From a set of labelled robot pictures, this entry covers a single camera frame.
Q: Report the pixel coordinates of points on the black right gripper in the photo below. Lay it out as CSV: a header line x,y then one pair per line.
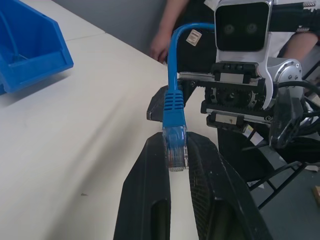
x,y
232,96

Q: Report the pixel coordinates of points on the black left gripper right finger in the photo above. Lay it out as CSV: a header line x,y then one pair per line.
x,y
220,190

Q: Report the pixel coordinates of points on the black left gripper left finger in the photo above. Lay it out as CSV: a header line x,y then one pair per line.
x,y
142,190

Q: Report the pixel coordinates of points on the blue plastic bin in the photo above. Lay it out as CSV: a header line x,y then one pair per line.
x,y
32,50

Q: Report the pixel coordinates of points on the person bare hand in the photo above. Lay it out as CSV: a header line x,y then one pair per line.
x,y
158,47

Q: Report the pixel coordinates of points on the person torso in black apron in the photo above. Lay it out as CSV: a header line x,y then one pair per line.
x,y
200,57

